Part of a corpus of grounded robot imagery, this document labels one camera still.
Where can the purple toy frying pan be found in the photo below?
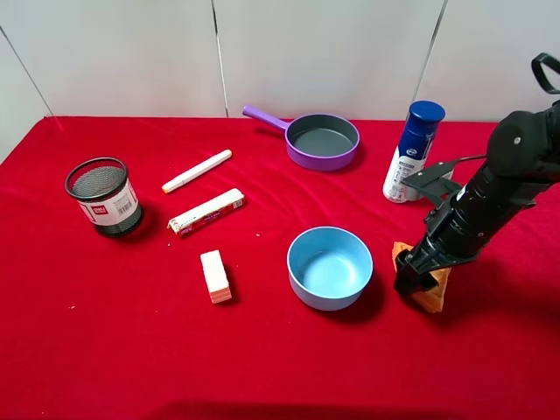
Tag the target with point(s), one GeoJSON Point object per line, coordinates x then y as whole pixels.
{"type": "Point", "coordinates": [318, 142]}

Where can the red tablecloth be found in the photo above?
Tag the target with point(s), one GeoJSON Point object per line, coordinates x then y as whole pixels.
{"type": "Point", "coordinates": [96, 327]}

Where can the blue white spray bottle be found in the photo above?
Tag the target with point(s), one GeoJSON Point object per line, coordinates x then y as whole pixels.
{"type": "Point", "coordinates": [412, 150]}

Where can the black mesh pen holder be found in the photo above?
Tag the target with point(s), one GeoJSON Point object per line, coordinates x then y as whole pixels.
{"type": "Point", "coordinates": [101, 186]}

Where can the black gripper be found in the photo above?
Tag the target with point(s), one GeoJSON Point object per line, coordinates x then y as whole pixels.
{"type": "Point", "coordinates": [463, 221]}

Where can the blue bowl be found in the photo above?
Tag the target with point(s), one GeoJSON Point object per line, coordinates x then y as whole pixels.
{"type": "Point", "coordinates": [329, 267]}

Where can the orange waffle slice toy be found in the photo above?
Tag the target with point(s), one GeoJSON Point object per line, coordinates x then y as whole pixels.
{"type": "Point", "coordinates": [433, 300]}

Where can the white marker pen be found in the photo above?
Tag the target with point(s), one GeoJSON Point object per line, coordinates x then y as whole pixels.
{"type": "Point", "coordinates": [196, 171]}

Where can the cream wafer block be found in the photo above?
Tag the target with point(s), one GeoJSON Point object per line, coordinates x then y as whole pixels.
{"type": "Point", "coordinates": [215, 276]}

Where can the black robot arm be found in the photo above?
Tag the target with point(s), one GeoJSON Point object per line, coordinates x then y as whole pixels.
{"type": "Point", "coordinates": [521, 161]}

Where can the long candy box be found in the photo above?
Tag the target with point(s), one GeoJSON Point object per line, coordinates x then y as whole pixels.
{"type": "Point", "coordinates": [206, 212]}

